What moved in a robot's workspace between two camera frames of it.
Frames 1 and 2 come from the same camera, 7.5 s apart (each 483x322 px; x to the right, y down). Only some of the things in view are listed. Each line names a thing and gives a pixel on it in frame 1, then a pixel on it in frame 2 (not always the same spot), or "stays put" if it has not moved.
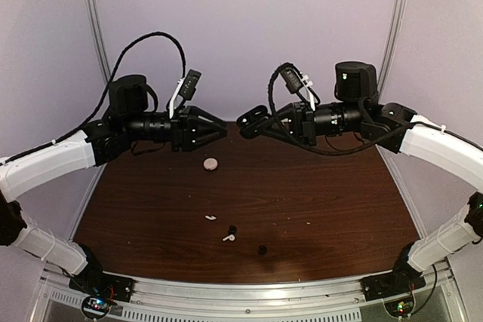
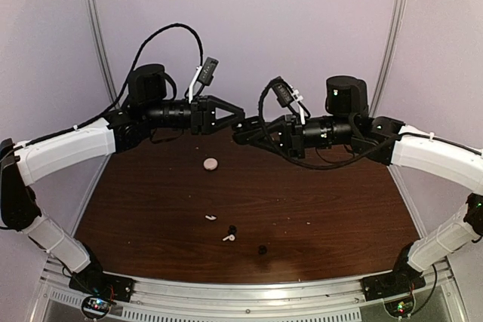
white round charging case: [210, 164] stays put
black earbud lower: [262, 249] stays put
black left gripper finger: [208, 136] to [226, 116]
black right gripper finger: [272, 130] to [265, 142]
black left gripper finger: [198, 114] to [224, 109]
